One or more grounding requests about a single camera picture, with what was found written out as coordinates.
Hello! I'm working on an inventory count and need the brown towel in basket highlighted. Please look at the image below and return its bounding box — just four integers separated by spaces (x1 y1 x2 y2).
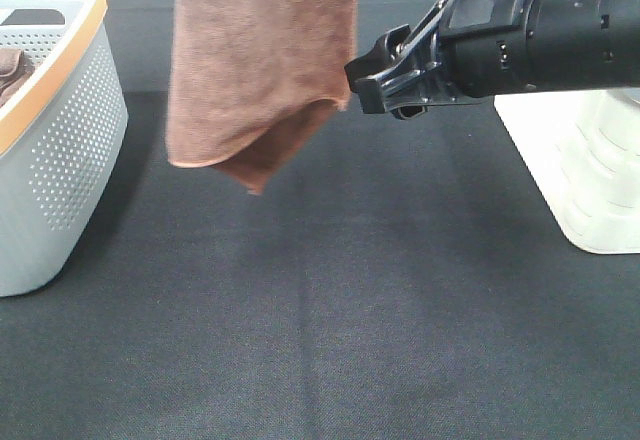
0 48 35 107

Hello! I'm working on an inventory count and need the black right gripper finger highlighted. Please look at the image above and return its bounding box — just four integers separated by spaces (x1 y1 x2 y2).
355 69 430 114
344 0 456 91

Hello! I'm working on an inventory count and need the brown towel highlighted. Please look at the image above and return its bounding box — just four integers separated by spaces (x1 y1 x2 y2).
165 0 357 194
0 48 35 107

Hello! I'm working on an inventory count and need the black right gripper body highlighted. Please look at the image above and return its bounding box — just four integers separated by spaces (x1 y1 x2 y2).
394 0 525 119

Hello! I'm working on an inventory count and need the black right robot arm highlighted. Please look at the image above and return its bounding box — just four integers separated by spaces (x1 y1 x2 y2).
345 0 639 119

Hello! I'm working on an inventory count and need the grey perforated laundry basket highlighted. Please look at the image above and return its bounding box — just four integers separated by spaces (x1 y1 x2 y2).
1 0 128 297

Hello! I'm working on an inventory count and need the white plastic storage bin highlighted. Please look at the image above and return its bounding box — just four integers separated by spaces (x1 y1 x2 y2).
493 0 640 255

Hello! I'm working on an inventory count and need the black table cloth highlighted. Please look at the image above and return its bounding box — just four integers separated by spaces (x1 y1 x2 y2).
1 0 639 439

